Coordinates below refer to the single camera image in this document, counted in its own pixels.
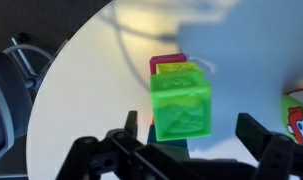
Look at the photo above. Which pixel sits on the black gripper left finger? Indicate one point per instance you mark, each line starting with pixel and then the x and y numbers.
pixel 117 156

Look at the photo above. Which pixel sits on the magenta block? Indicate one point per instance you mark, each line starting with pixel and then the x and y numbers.
pixel 166 59

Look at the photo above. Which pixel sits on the orange block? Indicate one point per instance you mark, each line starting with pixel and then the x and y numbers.
pixel 152 120

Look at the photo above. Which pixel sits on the green block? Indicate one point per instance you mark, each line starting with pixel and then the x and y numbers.
pixel 181 106

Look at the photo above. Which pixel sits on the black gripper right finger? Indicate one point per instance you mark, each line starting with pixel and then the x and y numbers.
pixel 281 156

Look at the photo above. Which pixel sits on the blue block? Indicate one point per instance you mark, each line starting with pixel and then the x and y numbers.
pixel 164 142

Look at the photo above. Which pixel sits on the yellow block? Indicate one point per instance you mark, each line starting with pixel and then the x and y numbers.
pixel 177 68

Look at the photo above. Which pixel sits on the red green picture cube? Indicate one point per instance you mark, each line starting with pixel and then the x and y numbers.
pixel 296 116

